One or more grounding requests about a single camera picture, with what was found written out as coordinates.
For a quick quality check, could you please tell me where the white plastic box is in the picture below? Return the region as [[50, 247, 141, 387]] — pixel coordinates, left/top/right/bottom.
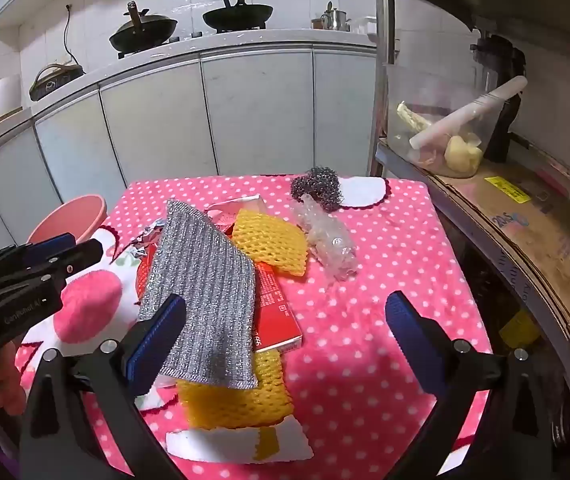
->
[[350, 16, 378, 36]]

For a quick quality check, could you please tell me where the brown cardboard sheet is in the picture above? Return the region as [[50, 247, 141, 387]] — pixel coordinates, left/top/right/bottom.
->
[[435, 159, 570, 346]]

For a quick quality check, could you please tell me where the steel wool scrubber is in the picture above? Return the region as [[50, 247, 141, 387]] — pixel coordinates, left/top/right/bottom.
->
[[291, 167, 344, 211]]

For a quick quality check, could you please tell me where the yellow food lump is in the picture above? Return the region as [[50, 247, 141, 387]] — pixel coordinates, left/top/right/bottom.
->
[[445, 134, 484, 174]]

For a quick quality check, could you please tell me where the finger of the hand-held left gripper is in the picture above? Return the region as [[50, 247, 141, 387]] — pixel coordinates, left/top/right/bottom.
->
[[26, 232, 76, 267], [47, 238, 104, 281]]

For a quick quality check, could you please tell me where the white rolling pin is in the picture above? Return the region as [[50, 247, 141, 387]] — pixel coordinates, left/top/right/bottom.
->
[[409, 76, 530, 150]]

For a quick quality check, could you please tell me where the red cardboard box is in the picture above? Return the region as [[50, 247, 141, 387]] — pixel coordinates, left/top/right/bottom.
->
[[205, 194, 304, 354]]

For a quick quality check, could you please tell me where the grey kitchen counter cabinet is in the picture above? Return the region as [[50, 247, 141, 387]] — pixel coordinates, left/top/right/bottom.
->
[[0, 29, 382, 261]]

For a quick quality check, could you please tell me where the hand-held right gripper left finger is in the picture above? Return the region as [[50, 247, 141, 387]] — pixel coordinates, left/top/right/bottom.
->
[[19, 292, 188, 480]]

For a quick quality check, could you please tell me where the black wok with lid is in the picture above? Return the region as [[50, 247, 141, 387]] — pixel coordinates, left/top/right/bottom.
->
[[109, 2, 179, 54]]

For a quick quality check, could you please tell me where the clear plastic container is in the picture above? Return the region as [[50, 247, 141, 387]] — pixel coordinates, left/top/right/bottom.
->
[[386, 62, 510, 179]]

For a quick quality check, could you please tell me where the yellow packet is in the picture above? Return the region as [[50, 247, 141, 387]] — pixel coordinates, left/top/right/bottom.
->
[[500, 310, 542, 349]]

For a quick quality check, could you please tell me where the clear bubble wrap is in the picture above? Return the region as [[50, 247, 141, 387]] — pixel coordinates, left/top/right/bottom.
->
[[292, 195, 358, 281]]

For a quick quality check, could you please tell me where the silver foil wrapper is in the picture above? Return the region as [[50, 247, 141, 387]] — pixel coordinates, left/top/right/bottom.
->
[[132, 219, 168, 261]]

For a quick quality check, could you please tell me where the yellow foam net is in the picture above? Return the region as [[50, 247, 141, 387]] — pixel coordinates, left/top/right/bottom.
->
[[232, 209, 310, 277], [175, 347, 294, 431]]

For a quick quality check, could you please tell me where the pale vegetable piece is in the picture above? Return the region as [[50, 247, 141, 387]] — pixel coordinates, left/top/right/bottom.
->
[[397, 101, 434, 134]]

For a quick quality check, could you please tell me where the pink dotted printed blanket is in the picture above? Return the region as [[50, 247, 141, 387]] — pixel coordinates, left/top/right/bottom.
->
[[15, 175, 496, 480]]

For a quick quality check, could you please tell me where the black power cable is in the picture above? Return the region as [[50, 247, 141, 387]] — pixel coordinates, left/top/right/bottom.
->
[[63, 4, 77, 66]]

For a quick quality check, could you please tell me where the steel kettle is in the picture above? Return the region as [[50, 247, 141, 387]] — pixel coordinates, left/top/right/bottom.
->
[[321, 1, 352, 32]]

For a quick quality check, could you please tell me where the dark electric cooker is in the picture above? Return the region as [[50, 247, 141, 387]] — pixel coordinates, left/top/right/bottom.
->
[[30, 62, 86, 102]]

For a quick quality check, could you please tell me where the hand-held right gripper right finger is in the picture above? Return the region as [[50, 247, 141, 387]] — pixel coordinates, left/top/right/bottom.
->
[[377, 290, 553, 480]]

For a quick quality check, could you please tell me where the black open wok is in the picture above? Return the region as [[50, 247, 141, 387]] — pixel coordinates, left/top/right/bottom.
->
[[201, 0, 274, 31]]

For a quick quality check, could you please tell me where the gas stove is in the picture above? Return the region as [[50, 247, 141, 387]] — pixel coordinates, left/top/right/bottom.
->
[[116, 24, 269, 59]]

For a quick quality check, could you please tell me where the silver scouring cloth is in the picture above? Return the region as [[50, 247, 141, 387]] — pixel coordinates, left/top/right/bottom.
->
[[137, 200, 258, 391]]

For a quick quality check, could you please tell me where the pink plastic basin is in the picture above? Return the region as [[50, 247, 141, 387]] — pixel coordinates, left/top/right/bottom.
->
[[27, 195, 108, 247]]

